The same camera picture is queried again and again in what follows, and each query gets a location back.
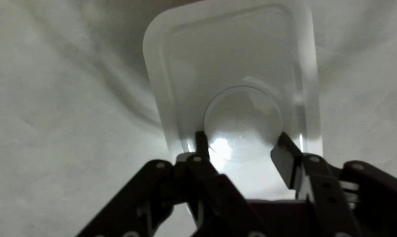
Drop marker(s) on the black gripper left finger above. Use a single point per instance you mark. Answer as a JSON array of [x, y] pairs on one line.
[[193, 202]]

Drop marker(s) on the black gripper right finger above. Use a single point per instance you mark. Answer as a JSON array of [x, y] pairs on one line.
[[338, 198]]

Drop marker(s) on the white rectangular container lid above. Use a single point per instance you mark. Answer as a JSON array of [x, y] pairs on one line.
[[233, 57]]

